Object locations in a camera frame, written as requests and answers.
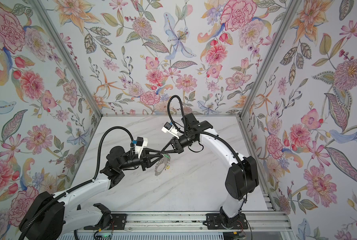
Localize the metal keyring disc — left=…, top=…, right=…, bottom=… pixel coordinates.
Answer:
left=154, top=155, right=170, bottom=176

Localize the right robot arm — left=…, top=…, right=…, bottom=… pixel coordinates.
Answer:
left=160, top=114, right=259, bottom=225

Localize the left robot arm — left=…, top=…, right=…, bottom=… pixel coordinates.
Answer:
left=19, top=146, right=169, bottom=240

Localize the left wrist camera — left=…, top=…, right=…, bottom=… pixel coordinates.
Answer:
left=130, top=137, right=148, bottom=159

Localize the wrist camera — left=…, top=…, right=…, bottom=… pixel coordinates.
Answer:
left=130, top=137, right=148, bottom=159
left=161, top=122, right=179, bottom=139

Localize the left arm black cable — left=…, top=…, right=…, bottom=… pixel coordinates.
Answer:
left=92, top=126, right=134, bottom=181

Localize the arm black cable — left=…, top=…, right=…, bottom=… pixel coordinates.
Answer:
left=167, top=95, right=188, bottom=134
left=92, top=126, right=134, bottom=181

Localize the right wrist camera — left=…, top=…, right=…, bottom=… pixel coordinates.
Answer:
left=161, top=122, right=179, bottom=139

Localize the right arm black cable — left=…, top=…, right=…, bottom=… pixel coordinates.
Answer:
left=167, top=95, right=188, bottom=134

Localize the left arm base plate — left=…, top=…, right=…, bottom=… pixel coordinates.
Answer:
left=83, top=214, right=127, bottom=231

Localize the aluminium front rail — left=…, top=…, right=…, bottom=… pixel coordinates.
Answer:
left=34, top=210, right=296, bottom=240

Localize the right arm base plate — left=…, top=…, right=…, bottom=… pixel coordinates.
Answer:
left=203, top=213, right=249, bottom=231

